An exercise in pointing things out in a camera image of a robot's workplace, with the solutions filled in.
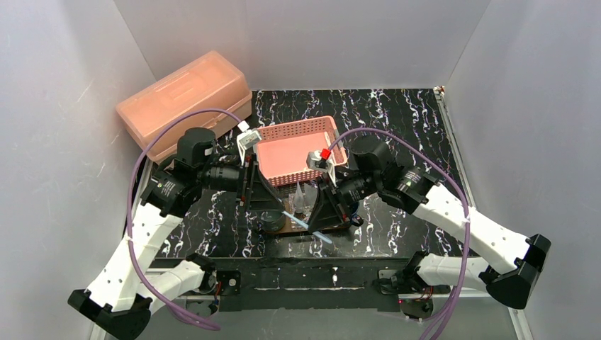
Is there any white toothpaste tube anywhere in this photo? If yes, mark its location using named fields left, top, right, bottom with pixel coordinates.
left=293, top=182, right=305, bottom=214

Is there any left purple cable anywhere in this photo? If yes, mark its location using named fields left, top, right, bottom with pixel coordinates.
left=125, top=108, right=242, bottom=332

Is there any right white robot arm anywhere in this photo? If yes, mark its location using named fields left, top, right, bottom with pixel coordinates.
left=307, top=136, right=551, bottom=310

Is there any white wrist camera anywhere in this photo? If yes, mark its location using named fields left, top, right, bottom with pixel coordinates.
left=236, top=120, right=262, bottom=162
left=306, top=149, right=337, bottom=186

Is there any clear acrylic holder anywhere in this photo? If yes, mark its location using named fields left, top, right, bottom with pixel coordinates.
left=288, top=183, right=318, bottom=223

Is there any pink perforated plastic basket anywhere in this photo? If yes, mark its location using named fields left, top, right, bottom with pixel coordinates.
left=255, top=115, right=339, bottom=187

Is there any dark green mug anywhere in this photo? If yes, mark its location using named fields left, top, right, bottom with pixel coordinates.
left=257, top=211, right=286, bottom=232

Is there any aluminium frame rail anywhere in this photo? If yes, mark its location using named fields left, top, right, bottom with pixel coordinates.
left=433, top=86, right=534, bottom=340

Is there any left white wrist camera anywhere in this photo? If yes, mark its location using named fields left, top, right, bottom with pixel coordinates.
left=236, top=120, right=262, bottom=162

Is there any pink plastic storage box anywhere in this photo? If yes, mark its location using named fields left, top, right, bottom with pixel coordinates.
left=116, top=51, right=252, bottom=163

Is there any dark blue mug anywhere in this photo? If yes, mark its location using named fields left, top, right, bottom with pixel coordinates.
left=350, top=211, right=364, bottom=227

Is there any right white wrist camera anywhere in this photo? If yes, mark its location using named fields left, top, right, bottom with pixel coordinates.
left=306, top=149, right=337, bottom=186

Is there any oval wooden tray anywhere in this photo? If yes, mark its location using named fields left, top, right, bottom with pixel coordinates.
left=257, top=219, right=352, bottom=235

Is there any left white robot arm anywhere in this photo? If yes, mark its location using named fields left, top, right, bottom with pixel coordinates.
left=68, top=123, right=283, bottom=339

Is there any grey toothbrush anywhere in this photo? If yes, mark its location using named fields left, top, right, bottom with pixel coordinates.
left=281, top=210, right=333, bottom=244

